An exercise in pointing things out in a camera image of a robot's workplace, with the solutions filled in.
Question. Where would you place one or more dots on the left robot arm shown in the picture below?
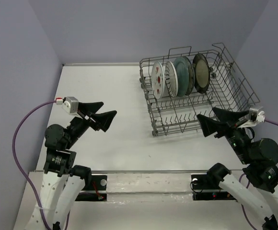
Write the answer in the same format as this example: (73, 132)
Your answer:
(62, 180)

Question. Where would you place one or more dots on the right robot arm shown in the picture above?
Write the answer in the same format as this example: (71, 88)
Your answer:
(260, 158)

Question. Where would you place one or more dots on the blue striped white plate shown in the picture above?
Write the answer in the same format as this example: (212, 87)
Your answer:
(171, 79)

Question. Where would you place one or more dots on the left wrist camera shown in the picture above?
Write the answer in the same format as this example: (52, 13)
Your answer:
(69, 105)

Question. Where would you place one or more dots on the brown rimmed cream plate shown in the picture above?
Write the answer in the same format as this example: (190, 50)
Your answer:
(202, 73)

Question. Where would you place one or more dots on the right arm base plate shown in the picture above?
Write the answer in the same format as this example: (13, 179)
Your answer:
(203, 190)

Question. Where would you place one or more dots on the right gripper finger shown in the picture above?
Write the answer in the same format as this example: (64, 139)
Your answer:
(210, 126)
(230, 117)

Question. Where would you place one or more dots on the grey wire dish rack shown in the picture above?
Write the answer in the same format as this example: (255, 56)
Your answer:
(229, 89)

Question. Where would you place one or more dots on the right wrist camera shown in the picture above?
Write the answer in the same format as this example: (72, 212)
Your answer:
(255, 116)

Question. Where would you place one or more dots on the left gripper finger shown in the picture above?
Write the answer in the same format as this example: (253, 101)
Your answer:
(89, 108)
(103, 121)

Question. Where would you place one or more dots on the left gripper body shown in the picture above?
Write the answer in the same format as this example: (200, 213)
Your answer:
(78, 126)

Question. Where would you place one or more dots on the blue floral plate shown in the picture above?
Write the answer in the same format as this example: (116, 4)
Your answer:
(191, 73)

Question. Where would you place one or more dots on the teal plate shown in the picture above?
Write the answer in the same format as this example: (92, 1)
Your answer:
(181, 67)

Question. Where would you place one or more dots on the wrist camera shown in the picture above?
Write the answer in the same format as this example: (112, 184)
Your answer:
(69, 105)
(255, 116)

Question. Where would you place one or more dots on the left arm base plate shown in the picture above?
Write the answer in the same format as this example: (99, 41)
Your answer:
(95, 191)

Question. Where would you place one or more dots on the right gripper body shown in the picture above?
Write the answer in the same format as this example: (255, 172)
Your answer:
(238, 140)

